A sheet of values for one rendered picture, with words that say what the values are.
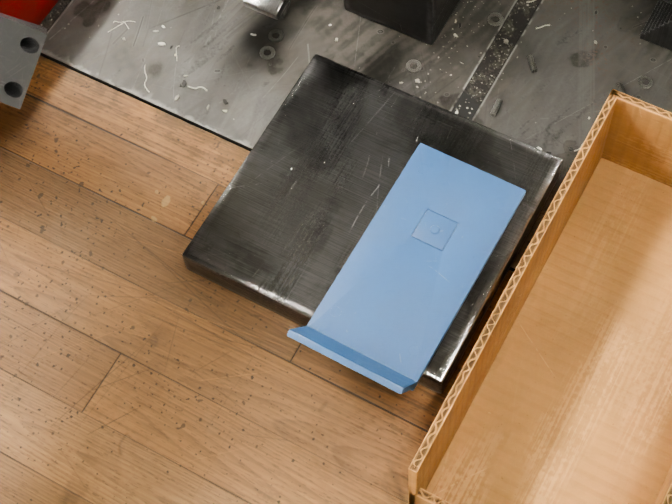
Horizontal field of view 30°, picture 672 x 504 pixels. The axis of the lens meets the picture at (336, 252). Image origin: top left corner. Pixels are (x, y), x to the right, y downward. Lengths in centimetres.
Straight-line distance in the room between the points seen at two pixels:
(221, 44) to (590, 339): 31
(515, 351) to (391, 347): 7
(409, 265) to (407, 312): 3
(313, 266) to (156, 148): 14
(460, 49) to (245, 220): 19
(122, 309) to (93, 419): 7
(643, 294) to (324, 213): 19
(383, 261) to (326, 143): 9
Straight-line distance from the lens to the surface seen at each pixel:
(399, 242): 72
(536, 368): 72
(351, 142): 76
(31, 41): 69
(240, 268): 73
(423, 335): 70
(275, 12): 74
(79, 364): 74
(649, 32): 83
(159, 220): 77
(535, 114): 80
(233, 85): 81
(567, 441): 70
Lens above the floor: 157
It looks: 63 degrees down
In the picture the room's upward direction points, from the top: 7 degrees counter-clockwise
